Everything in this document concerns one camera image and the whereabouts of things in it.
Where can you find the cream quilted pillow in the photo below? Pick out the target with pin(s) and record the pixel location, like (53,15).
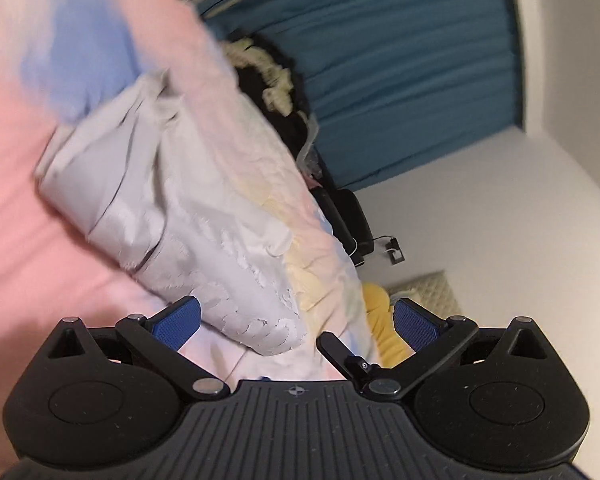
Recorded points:
(435,290)

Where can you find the cream knitted cloth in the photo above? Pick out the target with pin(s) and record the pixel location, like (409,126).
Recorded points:
(275,87)

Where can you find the black wall charger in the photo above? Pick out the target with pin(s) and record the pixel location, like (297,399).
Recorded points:
(396,256)

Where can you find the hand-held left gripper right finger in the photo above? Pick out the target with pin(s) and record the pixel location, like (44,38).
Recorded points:
(415,325)

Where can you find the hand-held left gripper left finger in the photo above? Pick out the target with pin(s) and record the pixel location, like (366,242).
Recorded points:
(177,325)

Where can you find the yellow blanket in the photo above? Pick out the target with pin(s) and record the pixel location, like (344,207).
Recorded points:
(385,332)

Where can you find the blue curtain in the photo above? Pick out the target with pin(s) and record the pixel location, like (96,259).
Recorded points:
(405,60)

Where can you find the pastel tie-dye bedsheet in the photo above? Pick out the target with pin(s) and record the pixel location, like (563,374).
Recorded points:
(20,210)

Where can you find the clear plastic bag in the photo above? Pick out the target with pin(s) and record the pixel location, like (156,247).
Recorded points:
(312,167)

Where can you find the black clothes pile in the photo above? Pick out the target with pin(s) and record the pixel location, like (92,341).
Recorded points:
(252,85)

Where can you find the light grey shirt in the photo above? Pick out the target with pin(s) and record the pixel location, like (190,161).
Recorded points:
(180,220)

